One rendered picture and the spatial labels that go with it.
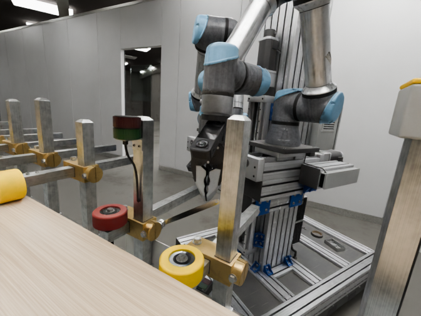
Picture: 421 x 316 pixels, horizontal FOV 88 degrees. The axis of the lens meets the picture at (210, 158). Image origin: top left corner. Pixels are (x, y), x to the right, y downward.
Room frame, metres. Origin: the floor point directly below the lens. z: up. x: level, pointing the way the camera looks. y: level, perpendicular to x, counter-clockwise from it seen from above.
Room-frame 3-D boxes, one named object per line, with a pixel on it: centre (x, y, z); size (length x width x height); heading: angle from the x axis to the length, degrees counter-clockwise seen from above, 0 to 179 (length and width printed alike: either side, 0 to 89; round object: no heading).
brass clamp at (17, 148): (0.92, 0.84, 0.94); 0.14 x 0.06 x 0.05; 60
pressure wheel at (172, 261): (0.34, 0.04, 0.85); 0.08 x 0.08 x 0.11
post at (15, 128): (0.91, 0.82, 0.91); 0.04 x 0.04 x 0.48; 60
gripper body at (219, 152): (0.54, -0.01, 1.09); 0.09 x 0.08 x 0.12; 163
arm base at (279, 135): (0.97, -0.31, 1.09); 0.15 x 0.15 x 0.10
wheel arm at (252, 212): (0.51, -0.06, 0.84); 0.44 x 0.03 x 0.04; 150
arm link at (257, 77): (0.61, -0.07, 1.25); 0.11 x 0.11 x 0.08; 40
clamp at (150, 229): (0.54, 0.19, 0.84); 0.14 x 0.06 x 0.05; 60
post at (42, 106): (0.78, 0.60, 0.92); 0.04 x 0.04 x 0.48; 60
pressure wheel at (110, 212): (0.50, 0.24, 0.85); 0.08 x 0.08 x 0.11
